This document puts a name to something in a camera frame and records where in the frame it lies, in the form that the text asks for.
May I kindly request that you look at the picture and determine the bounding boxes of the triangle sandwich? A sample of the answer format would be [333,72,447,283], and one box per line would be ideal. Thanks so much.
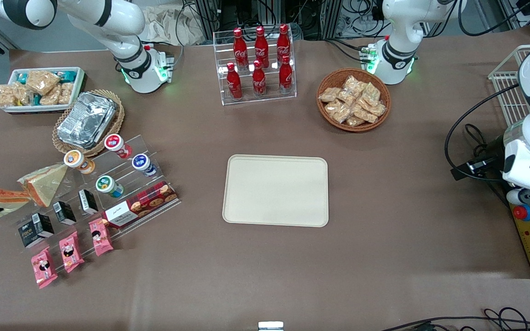
[0,188,32,224]
[17,163,69,208]

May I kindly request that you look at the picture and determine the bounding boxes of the beige plastic tray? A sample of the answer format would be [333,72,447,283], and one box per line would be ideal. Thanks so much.
[222,154,329,228]

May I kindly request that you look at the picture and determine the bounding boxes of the large black carton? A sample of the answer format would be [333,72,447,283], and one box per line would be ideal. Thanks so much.
[18,213,55,249]

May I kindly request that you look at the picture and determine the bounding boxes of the pink snack packet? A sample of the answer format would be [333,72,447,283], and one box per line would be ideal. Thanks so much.
[31,247,58,289]
[59,231,85,274]
[88,218,114,257]

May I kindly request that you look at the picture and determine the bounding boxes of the small black carton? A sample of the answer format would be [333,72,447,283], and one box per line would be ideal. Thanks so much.
[53,201,77,226]
[78,189,99,215]

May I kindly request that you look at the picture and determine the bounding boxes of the wrapped rice cracker packet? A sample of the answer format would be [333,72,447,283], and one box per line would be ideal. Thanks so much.
[0,84,17,108]
[13,83,33,106]
[40,87,62,106]
[26,70,61,96]
[58,82,75,105]

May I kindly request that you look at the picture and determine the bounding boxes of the orange lid yogurt cup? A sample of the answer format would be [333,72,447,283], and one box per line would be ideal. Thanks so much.
[64,150,96,175]

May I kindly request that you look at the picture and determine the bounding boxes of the brown table cover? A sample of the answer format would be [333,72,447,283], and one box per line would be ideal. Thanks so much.
[0,25,530,331]

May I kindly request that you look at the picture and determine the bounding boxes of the green lid yogurt cup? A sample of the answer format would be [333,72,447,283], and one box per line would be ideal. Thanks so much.
[95,175,124,199]

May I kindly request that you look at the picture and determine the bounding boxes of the silver foil container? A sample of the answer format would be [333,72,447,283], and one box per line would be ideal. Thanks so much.
[57,91,118,148]

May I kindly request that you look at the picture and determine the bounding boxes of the red lid yogurt cup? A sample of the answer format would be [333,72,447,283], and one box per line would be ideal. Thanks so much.
[104,134,133,159]

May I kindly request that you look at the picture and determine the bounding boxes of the white plastic bin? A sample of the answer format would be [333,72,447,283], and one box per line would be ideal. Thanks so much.
[3,67,86,114]

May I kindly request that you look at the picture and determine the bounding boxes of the oval brown wicker basket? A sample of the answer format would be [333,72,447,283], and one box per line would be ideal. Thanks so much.
[52,90,125,158]

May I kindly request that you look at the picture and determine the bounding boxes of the round brown wicker basket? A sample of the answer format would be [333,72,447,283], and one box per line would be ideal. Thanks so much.
[316,68,392,133]

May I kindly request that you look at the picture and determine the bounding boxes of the red plaid cookie box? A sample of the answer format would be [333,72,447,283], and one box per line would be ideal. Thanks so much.
[102,181,179,229]

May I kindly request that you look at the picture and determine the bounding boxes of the blue lid yogurt cup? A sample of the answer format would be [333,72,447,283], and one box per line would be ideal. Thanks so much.
[132,154,158,177]

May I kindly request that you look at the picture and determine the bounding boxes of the clear acrylic stepped display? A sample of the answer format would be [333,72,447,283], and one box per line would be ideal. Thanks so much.
[17,134,182,258]

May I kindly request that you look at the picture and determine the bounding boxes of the red cola bottle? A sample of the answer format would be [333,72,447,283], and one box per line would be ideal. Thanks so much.
[279,55,293,95]
[277,24,291,65]
[226,63,243,100]
[252,60,266,97]
[254,26,269,68]
[233,28,248,69]

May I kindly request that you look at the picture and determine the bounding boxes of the clear acrylic bottle rack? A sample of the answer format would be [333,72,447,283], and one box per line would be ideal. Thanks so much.
[213,29,297,106]

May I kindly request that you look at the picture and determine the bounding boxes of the beige cloth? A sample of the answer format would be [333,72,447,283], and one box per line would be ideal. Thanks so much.
[138,5,206,46]

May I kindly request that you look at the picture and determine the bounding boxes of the black power cable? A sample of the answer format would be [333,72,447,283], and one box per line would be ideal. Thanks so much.
[464,123,509,207]

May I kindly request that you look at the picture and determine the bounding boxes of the black camera cable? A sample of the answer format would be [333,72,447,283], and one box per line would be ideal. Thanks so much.
[444,84,521,181]

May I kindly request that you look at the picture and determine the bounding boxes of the white wire rack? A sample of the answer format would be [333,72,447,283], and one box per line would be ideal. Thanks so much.
[488,45,530,127]

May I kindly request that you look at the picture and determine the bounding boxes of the black floor cables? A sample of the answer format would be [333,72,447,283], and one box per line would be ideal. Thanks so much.
[380,307,530,331]

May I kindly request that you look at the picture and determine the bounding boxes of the aluminium frame rack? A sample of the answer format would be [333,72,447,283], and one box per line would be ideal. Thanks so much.
[191,0,385,41]

